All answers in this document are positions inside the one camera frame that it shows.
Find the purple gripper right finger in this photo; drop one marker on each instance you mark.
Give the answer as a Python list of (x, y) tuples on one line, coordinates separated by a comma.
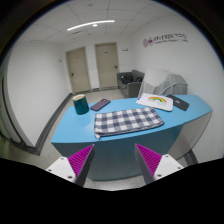
[(153, 165)]

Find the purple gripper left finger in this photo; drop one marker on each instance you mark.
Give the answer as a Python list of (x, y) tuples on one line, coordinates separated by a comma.
[(74, 168)]

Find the blue white checkered towel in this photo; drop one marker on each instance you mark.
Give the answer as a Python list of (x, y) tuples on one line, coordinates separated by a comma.
[(126, 121)]

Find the blue table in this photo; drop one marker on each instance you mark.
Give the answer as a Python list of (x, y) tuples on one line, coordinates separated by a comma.
[(114, 155)]

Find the dark teal mug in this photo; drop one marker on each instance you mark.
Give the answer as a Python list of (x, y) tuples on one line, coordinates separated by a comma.
[(80, 104)]

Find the purple smartphone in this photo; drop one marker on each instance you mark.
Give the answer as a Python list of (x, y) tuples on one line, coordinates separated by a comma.
[(99, 105)]

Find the grey covered chair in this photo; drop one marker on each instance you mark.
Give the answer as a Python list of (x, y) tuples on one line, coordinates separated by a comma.
[(162, 82)]

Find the grey sofa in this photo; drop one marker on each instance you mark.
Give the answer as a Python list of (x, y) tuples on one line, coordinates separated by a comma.
[(130, 90)]

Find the black bag on sofa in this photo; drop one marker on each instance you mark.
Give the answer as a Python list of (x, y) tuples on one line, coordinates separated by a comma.
[(127, 79)]

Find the left beige door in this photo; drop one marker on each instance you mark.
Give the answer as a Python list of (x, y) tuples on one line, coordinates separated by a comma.
[(78, 70)]

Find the beige door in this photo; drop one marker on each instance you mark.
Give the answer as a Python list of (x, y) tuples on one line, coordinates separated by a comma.
[(78, 70), (107, 64)]

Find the right beige door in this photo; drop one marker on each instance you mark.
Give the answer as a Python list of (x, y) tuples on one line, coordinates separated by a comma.
[(107, 64)]

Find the ceiling strip light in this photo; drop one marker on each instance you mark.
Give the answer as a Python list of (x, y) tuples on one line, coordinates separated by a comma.
[(90, 24)]

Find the wall logo sign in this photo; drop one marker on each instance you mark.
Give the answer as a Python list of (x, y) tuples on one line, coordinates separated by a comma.
[(165, 38)]

